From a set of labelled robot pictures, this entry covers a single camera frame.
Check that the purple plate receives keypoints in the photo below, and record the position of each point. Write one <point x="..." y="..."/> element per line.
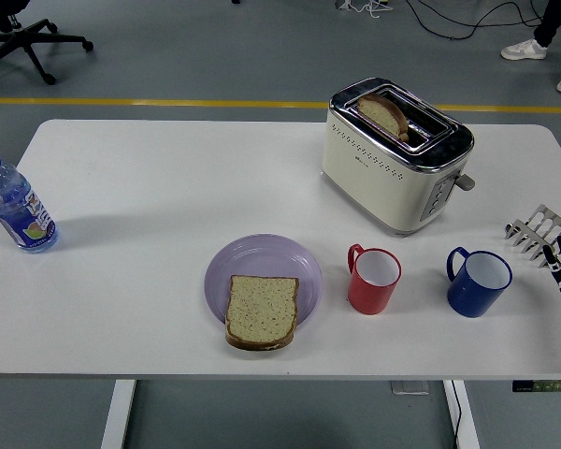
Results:
<point x="262" y="257"/>

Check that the blue-capped drink bottle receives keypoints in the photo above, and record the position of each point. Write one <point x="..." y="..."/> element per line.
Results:
<point x="18" y="210"/>

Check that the blue enamel cup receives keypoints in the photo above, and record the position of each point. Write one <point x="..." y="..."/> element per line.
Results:
<point x="472" y="299"/>

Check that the square bread slice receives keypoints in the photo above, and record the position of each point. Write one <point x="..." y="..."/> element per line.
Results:
<point x="262" y="311"/>

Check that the person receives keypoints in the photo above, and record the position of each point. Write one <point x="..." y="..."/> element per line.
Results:
<point x="554" y="18"/>

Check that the cream and chrome toaster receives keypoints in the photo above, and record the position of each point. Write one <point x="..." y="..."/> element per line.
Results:
<point x="378" y="187"/>

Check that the grey under-table bracket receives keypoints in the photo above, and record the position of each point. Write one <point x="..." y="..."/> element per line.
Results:
<point x="410" y="388"/>

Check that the black office chair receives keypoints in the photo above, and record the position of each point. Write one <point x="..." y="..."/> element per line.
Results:
<point x="25" y="35"/>

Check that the rounded bread slice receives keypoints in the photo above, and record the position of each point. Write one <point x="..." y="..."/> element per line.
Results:
<point x="381" y="114"/>

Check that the white table leg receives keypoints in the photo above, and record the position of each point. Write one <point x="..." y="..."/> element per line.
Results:
<point x="470" y="421"/>
<point x="118" y="416"/>

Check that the red enamel cup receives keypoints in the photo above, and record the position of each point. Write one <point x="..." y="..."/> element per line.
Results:
<point x="369" y="299"/>

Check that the metal toast rack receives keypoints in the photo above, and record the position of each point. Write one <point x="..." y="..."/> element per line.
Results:
<point x="537" y="215"/>

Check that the black table control panel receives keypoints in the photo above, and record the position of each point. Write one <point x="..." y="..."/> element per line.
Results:
<point x="523" y="386"/>

